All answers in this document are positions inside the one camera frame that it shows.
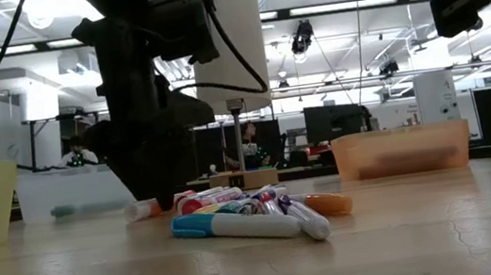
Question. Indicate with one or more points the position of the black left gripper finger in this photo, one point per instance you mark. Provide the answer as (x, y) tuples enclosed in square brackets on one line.
[(156, 182)]

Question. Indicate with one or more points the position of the red marker pen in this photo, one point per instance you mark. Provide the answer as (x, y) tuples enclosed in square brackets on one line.
[(207, 193), (202, 203)]

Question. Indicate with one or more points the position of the white marker yellow cap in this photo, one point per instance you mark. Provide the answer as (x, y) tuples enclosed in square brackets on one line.
[(209, 208)]

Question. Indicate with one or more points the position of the white marker teal cap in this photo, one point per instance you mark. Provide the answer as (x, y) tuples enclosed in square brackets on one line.
[(236, 208)]

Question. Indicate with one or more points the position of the green marker pen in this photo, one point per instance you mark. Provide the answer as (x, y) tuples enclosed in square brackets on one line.
[(65, 211)]

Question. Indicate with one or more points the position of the white marker light-blue cap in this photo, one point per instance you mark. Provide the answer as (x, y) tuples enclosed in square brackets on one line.
[(248, 227)]

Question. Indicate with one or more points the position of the white marker purple cap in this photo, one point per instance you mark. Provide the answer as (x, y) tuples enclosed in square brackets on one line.
[(311, 224)]

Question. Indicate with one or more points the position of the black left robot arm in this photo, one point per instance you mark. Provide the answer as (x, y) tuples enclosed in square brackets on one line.
[(120, 54)]

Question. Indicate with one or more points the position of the person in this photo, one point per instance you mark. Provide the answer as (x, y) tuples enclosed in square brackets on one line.
[(79, 157), (254, 150)]

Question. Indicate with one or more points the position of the black metal rack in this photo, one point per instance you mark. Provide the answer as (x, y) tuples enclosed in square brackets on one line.
[(33, 146)]

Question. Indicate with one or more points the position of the clear plastic bin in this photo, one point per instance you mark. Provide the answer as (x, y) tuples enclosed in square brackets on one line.
[(43, 192)]

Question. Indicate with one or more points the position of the white shade wooden table lamp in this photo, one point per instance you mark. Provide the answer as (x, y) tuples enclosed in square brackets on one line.
[(242, 38)]

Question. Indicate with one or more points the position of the white cabinet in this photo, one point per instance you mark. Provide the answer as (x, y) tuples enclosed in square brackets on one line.
[(435, 98)]

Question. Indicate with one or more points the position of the black ceiling spotlight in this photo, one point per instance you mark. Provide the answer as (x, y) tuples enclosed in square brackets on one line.
[(301, 40), (389, 67)]

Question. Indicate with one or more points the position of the white marker orange cap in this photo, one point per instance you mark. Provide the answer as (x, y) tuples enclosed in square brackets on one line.
[(330, 203)]

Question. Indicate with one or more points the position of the black monitor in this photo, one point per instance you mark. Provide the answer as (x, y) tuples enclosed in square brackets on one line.
[(331, 121)]

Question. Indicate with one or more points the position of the orange plastic bin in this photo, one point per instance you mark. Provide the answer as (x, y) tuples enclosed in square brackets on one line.
[(400, 141)]

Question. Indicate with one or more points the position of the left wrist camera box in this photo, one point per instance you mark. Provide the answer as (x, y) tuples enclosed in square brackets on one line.
[(183, 27)]

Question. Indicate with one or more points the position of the black aluminium rig frame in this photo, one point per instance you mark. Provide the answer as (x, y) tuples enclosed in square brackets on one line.
[(282, 15)]

